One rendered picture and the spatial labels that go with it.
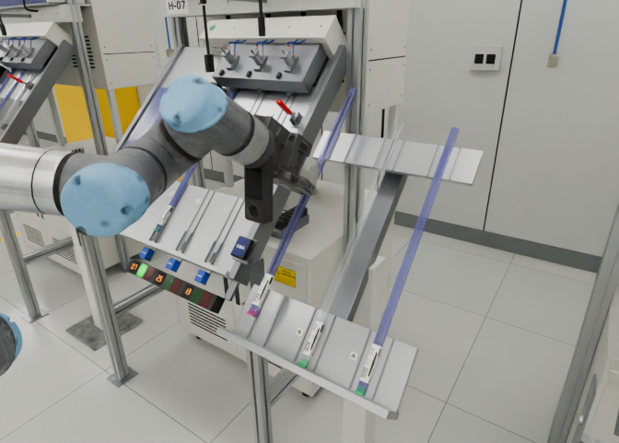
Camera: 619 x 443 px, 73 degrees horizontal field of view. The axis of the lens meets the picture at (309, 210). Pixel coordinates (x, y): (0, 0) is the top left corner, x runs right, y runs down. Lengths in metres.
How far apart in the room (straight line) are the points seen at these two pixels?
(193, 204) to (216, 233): 0.14
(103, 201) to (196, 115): 0.16
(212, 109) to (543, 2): 2.20
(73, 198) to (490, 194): 2.49
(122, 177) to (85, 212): 0.05
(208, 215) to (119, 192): 0.70
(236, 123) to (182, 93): 0.08
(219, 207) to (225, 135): 0.58
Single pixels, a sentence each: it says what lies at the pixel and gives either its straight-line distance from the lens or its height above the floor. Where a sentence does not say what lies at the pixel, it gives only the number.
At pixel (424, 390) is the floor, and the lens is 1.78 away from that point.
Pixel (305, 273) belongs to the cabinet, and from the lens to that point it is 1.31.
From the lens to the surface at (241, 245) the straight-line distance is 0.99.
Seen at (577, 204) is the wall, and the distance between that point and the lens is 2.71.
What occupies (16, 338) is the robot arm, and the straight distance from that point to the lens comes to 1.00.
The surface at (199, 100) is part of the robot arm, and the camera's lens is 0.54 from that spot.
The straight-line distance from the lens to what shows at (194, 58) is 1.62.
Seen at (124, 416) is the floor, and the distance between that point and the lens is 1.79.
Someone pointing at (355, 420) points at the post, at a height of 0.40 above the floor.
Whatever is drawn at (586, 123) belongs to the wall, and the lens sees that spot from 2.60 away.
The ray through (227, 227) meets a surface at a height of 0.79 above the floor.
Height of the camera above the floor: 1.25
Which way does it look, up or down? 23 degrees down
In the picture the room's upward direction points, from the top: 1 degrees counter-clockwise
